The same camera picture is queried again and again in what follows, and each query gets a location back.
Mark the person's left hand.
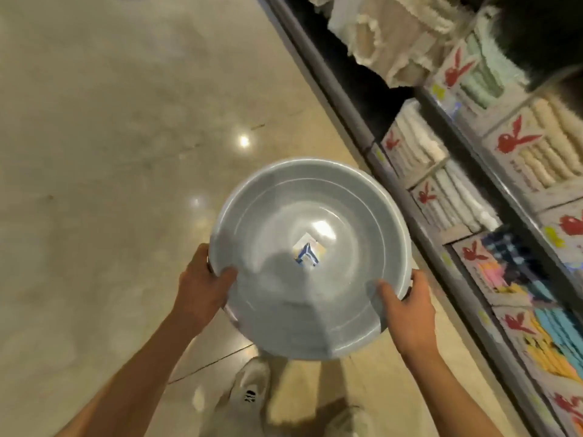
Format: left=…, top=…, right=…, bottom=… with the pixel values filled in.
left=175, top=243, right=239, bottom=328

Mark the person's right hand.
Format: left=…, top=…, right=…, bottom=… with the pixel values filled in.
left=375, top=268, right=438, bottom=356

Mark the grey plastic basin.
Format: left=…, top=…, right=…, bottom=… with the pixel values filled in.
left=208, top=158, right=413, bottom=362

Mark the person's right forearm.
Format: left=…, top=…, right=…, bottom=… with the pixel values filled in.
left=405, top=348, right=502, bottom=437

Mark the person's left forearm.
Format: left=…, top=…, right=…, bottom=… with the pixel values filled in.
left=54, top=313, right=199, bottom=437

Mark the white sneaker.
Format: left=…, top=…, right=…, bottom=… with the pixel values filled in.
left=227, top=359, right=273, bottom=415
left=323, top=404, right=377, bottom=437

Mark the row of boxed towels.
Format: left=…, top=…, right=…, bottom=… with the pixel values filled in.
left=380, top=6, right=583, bottom=437

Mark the dark metal towel rack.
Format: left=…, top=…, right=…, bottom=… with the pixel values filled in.
left=257, top=0, right=583, bottom=437

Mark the beige fluffy rug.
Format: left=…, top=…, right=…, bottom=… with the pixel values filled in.
left=307, top=0, right=477, bottom=87

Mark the dark fluffy rug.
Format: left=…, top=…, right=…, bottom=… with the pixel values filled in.
left=489, top=0, right=583, bottom=89

